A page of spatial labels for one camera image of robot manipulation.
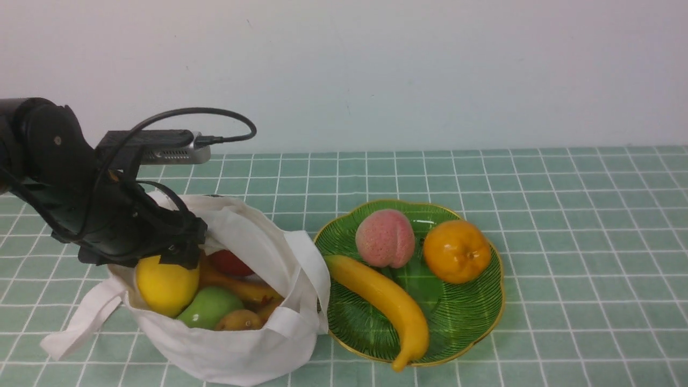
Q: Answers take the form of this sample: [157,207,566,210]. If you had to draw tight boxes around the white cloth tote bag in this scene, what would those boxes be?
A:
[41,195,330,386]

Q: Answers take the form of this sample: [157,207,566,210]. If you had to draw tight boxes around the brown pear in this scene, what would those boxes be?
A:
[214,309,264,331]

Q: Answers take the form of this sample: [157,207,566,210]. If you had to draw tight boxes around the orange tangerine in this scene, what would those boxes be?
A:
[422,220,491,284]

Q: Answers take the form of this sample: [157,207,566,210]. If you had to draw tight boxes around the red apple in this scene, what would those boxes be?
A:
[208,250,255,278]

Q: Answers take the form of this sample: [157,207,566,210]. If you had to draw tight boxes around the green apple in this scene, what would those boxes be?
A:
[176,286,244,331]

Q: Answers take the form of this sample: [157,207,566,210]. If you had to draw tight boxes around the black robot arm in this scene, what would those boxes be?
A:
[2,98,207,269]

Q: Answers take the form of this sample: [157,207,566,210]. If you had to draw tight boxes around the pink peach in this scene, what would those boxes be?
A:
[355,209,415,268]

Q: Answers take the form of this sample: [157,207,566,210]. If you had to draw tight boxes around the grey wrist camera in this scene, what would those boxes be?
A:
[110,130,211,169]

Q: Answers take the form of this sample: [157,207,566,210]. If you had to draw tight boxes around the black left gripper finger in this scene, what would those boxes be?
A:
[160,215,208,270]

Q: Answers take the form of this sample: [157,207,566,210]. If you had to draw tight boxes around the yellow banana in bag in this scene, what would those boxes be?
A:
[198,256,284,306]

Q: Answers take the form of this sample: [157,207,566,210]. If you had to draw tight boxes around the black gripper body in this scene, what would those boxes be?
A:
[14,103,178,267]

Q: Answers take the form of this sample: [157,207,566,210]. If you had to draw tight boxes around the yellow banana on plate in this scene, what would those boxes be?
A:
[324,255,430,372]

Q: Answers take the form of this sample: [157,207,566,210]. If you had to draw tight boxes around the yellow lemon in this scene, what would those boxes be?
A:
[135,255,199,318]

